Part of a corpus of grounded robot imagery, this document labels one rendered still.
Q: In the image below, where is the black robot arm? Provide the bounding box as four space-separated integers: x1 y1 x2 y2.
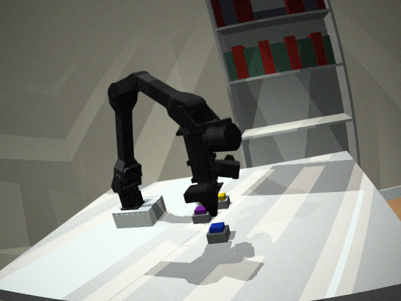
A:
108 71 241 211

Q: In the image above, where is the blue button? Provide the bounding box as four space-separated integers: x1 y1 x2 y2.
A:
206 222 231 244

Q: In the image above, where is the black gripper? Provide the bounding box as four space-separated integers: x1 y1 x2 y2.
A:
183 152 224 217

